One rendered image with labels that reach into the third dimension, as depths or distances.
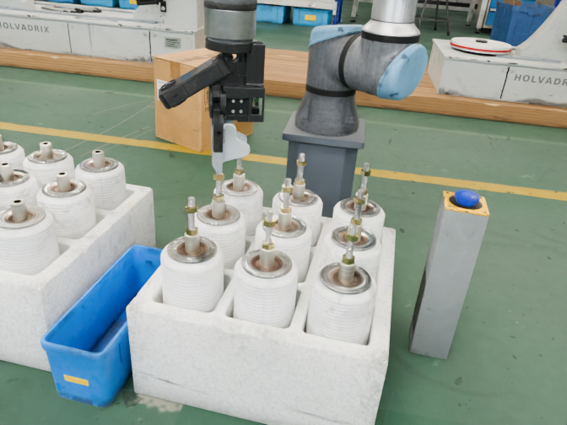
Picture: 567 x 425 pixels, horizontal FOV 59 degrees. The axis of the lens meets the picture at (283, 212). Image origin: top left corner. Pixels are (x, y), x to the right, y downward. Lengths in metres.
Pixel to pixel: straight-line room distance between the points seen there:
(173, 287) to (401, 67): 0.59
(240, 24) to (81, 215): 0.46
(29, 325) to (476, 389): 0.77
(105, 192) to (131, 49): 1.87
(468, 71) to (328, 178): 1.58
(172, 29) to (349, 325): 2.22
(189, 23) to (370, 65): 1.85
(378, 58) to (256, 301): 0.55
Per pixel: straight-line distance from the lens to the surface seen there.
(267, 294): 0.72
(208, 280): 0.76
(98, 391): 0.88
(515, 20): 5.04
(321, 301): 0.72
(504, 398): 1.01
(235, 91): 0.76
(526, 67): 2.71
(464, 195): 0.87
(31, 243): 0.89
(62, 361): 0.86
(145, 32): 2.82
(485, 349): 1.09
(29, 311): 0.90
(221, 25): 0.74
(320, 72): 1.13
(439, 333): 0.99
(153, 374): 0.86
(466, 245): 0.88
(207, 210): 0.88
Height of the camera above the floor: 0.67
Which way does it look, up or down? 28 degrees down
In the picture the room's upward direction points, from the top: 4 degrees clockwise
